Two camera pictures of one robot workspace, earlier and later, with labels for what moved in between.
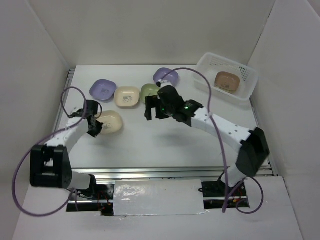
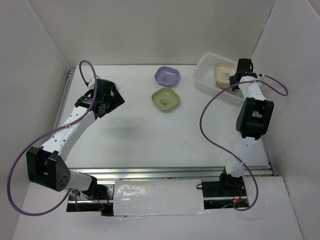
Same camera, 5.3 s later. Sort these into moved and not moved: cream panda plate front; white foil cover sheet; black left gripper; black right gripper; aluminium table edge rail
Moved: black right gripper; black left gripper; cream panda plate front
Not moved: white foil cover sheet; aluminium table edge rail
